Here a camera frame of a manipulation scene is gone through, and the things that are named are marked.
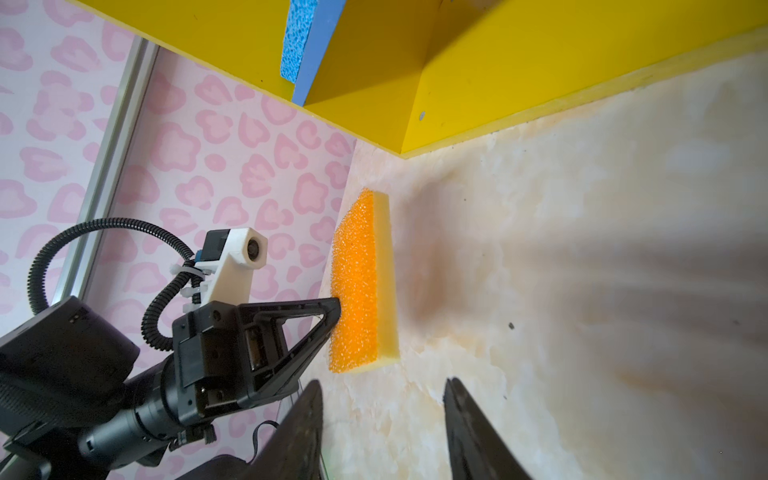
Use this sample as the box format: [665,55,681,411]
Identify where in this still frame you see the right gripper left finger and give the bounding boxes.
[248,380,324,479]

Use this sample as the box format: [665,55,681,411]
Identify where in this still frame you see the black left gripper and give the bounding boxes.
[173,297,341,414]

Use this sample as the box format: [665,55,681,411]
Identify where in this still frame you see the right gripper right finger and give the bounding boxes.
[443,377,531,480]

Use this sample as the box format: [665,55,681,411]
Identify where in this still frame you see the orange sponge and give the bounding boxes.
[328,189,400,373]

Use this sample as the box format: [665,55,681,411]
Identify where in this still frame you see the blue sponge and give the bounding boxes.
[280,0,319,84]

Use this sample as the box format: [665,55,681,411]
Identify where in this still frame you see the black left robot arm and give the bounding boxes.
[1,298,341,479]

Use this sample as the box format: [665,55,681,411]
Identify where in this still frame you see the yellow shelf with coloured boards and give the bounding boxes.
[83,1,767,158]

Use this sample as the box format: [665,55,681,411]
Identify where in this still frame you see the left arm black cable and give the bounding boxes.
[26,217,205,353]

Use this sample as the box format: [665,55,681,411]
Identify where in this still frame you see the left aluminium frame bars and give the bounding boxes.
[53,37,159,302]

